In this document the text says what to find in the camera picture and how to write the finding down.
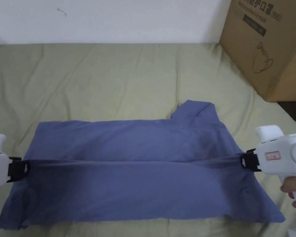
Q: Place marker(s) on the bed with pale green sheet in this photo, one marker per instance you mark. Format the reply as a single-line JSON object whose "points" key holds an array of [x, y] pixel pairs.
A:
{"points": [[93, 81]]}

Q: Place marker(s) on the dark blue shirt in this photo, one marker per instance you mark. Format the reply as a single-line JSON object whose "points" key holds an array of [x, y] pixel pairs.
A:
{"points": [[138, 187]]}

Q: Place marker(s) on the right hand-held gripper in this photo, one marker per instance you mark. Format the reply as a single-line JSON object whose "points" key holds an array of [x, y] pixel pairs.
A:
{"points": [[281, 153]]}

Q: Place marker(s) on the brown cardboard carton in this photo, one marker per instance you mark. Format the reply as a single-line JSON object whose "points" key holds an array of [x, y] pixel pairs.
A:
{"points": [[268, 49]]}

